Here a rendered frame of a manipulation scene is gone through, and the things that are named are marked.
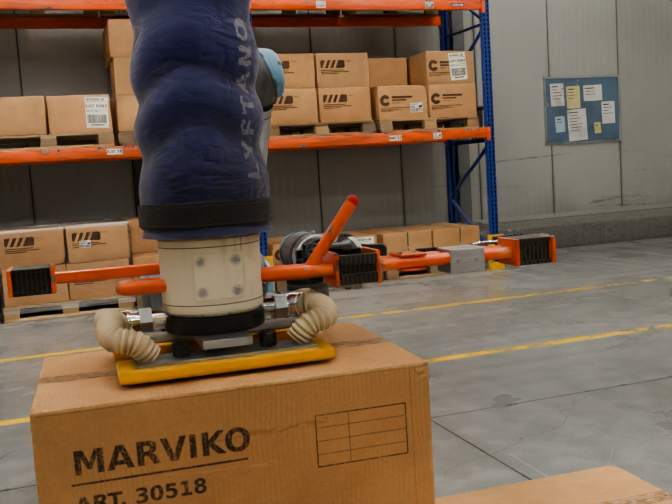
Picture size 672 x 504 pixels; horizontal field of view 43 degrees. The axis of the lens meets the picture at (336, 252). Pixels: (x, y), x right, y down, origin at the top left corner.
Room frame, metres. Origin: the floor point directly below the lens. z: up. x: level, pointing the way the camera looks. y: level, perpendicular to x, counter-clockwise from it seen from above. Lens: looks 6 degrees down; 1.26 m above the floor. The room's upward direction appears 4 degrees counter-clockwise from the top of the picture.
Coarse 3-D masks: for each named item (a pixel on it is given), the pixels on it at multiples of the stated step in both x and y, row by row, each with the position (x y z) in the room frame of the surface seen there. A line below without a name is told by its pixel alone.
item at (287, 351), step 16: (272, 336) 1.35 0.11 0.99; (176, 352) 1.30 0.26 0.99; (192, 352) 1.34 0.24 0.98; (208, 352) 1.33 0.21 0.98; (224, 352) 1.32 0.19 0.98; (240, 352) 1.32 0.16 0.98; (256, 352) 1.32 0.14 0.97; (272, 352) 1.32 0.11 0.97; (288, 352) 1.32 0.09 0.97; (304, 352) 1.32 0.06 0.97; (320, 352) 1.33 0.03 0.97; (128, 368) 1.27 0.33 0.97; (144, 368) 1.27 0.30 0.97; (160, 368) 1.26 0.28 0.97; (176, 368) 1.27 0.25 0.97; (192, 368) 1.27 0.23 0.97; (208, 368) 1.28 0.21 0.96; (224, 368) 1.29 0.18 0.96; (240, 368) 1.29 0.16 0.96; (256, 368) 1.30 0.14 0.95; (128, 384) 1.25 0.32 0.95
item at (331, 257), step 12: (336, 252) 1.54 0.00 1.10; (348, 252) 1.54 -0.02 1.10; (360, 252) 1.55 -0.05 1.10; (372, 252) 1.49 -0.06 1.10; (336, 264) 1.45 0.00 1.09; (348, 264) 1.45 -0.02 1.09; (360, 264) 1.46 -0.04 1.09; (372, 264) 1.47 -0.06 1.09; (336, 276) 1.45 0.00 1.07; (348, 276) 1.45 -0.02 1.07; (360, 276) 1.45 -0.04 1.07; (372, 276) 1.46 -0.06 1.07
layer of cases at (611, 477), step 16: (544, 480) 1.80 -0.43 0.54; (560, 480) 1.80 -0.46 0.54; (576, 480) 1.79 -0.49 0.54; (592, 480) 1.79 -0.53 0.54; (608, 480) 1.78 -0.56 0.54; (624, 480) 1.77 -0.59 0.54; (640, 480) 1.77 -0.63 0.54; (448, 496) 1.75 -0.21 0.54; (464, 496) 1.74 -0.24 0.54; (480, 496) 1.74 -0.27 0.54; (496, 496) 1.73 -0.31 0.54; (512, 496) 1.72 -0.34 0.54; (528, 496) 1.72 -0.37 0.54; (544, 496) 1.71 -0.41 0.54; (560, 496) 1.71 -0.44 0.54; (576, 496) 1.70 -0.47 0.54; (592, 496) 1.70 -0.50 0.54; (608, 496) 1.69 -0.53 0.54; (624, 496) 1.69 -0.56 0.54; (640, 496) 1.68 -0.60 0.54; (656, 496) 1.68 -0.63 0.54
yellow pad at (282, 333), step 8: (280, 328) 1.52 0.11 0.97; (288, 328) 1.52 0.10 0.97; (256, 336) 1.49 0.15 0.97; (280, 336) 1.51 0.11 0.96; (288, 336) 1.51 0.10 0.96; (160, 344) 1.45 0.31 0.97; (168, 344) 1.45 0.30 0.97; (192, 344) 1.46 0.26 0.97; (160, 352) 1.45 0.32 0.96; (168, 352) 1.45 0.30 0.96
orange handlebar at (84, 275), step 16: (384, 256) 1.54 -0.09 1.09; (400, 256) 1.50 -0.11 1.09; (416, 256) 1.51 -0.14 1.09; (432, 256) 1.52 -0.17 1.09; (448, 256) 1.52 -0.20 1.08; (496, 256) 1.55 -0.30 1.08; (512, 256) 1.56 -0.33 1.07; (64, 272) 1.60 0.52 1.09; (80, 272) 1.61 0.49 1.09; (96, 272) 1.61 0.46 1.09; (112, 272) 1.62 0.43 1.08; (128, 272) 1.63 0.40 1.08; (144, 272) 1.64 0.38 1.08; (272, 272) 1.43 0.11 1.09; (288, 272) 1.44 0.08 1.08; (304, 272) 1.44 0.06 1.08; (320, 272) 1.45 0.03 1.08; (128, 288) 1.36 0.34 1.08; (144, 288) 1.37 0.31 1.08; (160, 288) 1.37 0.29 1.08
